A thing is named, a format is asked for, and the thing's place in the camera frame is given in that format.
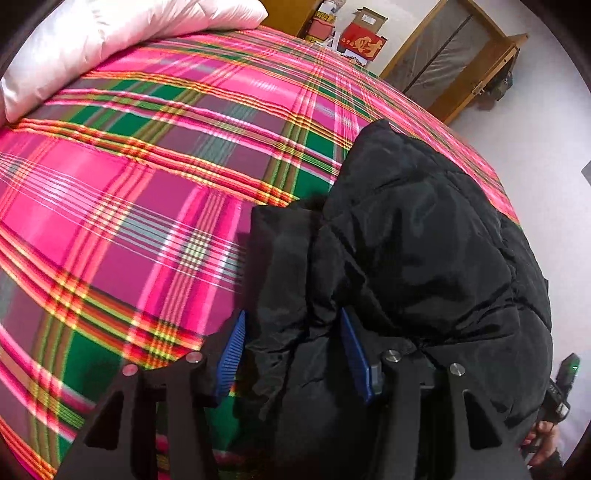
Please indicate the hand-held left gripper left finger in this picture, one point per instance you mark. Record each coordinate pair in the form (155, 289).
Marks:
(231, 355)

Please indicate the dark hanging bag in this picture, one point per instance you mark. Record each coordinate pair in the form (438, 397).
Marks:
(498, 87)

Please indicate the red gift box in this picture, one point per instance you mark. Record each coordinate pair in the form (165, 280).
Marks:
(364, 45)

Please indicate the black puffer jacket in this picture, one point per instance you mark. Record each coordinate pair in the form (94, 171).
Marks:
(415, 230)

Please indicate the cardboard box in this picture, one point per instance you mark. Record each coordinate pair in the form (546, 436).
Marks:
(369, 17)

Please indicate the wooden cabinet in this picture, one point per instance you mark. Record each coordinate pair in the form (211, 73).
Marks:
(291, 14)

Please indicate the pale pink pillow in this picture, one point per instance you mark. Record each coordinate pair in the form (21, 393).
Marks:
(115, 37)

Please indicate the pink container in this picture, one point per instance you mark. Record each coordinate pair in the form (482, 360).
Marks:
(321, 28)

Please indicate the wooden frame wardrobe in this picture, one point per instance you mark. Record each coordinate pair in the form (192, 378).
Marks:
(480, 64)

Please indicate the person's right hand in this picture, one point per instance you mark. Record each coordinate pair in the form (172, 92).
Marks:
(545, 443)

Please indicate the pink green plaid bedsheet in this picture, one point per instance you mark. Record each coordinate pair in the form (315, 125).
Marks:
(138, 184)

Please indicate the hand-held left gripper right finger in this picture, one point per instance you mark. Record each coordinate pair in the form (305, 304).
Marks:
(358, 356)

